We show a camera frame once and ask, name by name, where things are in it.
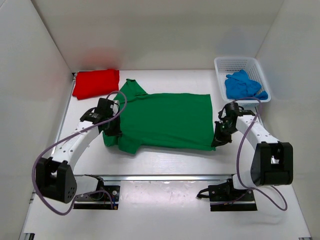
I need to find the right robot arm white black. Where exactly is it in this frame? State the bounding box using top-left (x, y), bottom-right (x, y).
top-left (211, 102), bottom-right (294, 200)

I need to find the blue t shirt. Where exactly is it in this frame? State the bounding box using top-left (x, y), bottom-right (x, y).
top-left (224, 69), bottom-right (269, 101)

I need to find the aluminium rail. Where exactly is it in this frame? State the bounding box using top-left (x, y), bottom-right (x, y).
top-left (44, 71), bottom-right (76, 149)
top-left (74, 174), bottom-right (233, 182)

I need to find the folded red t shirt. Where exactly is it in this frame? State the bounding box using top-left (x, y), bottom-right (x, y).
top-left (72, 69), bottom-right (120, 100)

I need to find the aluminium rail front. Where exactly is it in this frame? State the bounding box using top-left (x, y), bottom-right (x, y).
top-left (74, 174), bottom-right (233, 182)

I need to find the green t shirt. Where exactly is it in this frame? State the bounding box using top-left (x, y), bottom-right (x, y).
top-left (102, 79), bottom-right (215, 155)

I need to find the aluminium rail left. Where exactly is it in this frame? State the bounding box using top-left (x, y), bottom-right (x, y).
top-left (44, 71), bottom-right (76, 149)

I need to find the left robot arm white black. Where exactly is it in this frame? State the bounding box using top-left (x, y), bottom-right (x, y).
top-left (31, 98), bottom-right (124, 204)

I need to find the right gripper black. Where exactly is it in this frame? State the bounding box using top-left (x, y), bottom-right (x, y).
top-left (211, 121), bottom-right (238, 148)

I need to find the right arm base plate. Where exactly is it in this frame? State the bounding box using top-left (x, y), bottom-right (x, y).
top-left (196, 177), bottom-right (258, 212)

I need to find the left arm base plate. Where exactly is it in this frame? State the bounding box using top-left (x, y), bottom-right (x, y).
top-left (73, 184), bottom-right (121, 210)

